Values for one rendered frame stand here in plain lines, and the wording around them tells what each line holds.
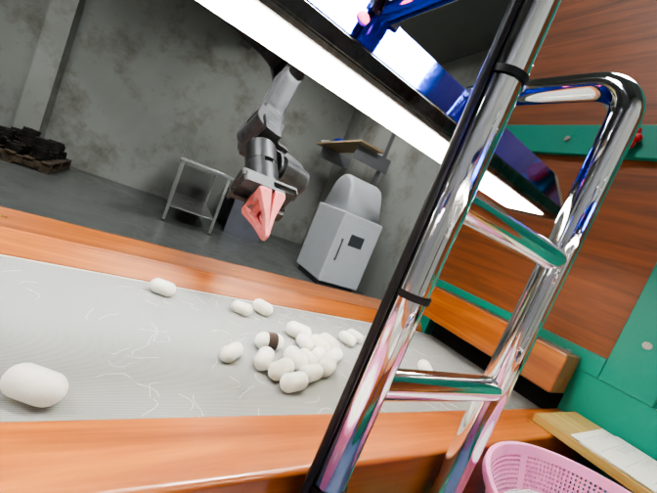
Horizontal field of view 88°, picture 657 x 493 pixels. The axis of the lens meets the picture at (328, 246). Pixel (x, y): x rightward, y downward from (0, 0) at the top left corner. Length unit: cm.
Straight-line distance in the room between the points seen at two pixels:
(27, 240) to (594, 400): 84
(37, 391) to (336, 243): 409
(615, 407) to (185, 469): 63
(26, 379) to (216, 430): 12
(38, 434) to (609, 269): 76
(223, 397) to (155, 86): 690
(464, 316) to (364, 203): 385
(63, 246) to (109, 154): 660
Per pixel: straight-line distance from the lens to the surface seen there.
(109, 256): 55
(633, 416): 73
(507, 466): 47
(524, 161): 53
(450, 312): 78
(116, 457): 24
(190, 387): 34
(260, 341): 43
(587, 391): 74
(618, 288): 75
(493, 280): 83
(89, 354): 36
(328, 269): 436
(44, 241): 55
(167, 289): 50
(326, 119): 763
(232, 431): 27
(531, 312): 33
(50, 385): 29
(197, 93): 712
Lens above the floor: 93
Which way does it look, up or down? 5 degrees down
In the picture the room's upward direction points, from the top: 22 degrees clockwise
